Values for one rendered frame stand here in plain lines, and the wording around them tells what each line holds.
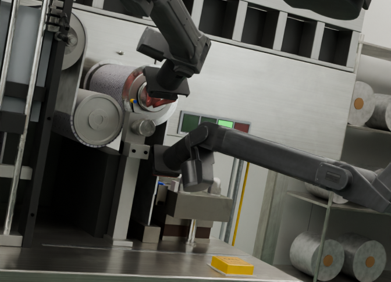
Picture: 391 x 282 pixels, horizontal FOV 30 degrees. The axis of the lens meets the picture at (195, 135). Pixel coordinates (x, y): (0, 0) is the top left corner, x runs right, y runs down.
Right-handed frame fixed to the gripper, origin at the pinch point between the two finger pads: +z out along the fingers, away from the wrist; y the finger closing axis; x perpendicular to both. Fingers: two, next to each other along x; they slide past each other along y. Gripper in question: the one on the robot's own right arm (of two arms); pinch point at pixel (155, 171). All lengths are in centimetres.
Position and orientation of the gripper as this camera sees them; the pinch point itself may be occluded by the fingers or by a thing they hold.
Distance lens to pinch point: 178.9
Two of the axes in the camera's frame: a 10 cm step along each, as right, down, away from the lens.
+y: 8.6, 1.3, 5.0
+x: -0.8, -9.2, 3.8
